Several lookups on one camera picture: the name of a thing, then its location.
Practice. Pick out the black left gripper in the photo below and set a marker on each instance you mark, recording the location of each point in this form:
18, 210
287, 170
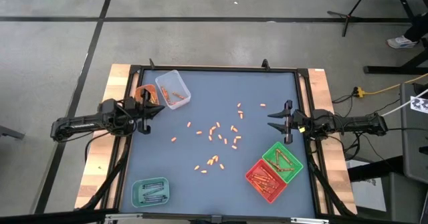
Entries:
133, 112

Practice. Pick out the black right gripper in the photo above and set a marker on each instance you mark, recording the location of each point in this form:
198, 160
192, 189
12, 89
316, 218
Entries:
302, 122

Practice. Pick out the orange crayon red tip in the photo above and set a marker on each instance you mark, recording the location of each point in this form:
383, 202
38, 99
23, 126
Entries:
270, 180

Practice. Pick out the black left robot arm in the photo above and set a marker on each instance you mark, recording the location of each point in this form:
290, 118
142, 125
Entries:
80, 125

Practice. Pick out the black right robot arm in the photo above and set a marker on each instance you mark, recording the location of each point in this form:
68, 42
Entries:
351, 123

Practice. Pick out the orange plastic bin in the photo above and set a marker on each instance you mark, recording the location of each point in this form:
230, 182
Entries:
138, 91

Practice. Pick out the clear plastic bin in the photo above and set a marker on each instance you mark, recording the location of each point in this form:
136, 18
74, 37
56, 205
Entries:
172, 82

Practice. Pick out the green plastic bin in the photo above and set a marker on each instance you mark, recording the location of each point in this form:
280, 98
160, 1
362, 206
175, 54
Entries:
296, 164

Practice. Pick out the red plastic bin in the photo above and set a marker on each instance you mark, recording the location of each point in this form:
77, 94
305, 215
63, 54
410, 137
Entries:
267, 166

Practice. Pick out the teal plastic bin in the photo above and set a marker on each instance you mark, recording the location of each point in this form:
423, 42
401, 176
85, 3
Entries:
137, 192

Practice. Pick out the black floor beam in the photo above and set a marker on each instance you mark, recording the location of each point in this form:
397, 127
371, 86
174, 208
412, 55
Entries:
374, 168

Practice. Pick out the grey-blue table mat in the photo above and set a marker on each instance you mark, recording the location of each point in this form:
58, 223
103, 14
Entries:
217, 190

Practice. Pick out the silver aluminium bar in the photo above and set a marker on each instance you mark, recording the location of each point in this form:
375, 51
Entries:
123, 215

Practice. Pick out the black tripod stand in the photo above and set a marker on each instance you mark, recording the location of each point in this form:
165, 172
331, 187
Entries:
347, 16

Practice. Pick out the dark grey cabinet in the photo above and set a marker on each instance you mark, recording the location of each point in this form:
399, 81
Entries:
414, 143

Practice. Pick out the black and white marker tag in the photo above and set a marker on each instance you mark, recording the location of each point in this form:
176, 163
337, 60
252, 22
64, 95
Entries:
419, 105

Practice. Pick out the person's foot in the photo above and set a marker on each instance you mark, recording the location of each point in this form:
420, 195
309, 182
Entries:
401, 42

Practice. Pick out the grey floor box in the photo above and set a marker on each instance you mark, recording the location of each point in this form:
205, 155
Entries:
401, 200

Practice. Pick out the grey furniture leg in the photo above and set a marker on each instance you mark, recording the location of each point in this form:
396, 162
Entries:
10, 132

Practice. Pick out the person's leg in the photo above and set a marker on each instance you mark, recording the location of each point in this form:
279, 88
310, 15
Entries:
418, 28

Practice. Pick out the black table frame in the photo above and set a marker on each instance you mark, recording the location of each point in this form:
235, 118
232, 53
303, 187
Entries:
217, 68

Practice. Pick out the black floor stand frame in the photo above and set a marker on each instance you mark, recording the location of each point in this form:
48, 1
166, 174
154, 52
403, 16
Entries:
394, 69

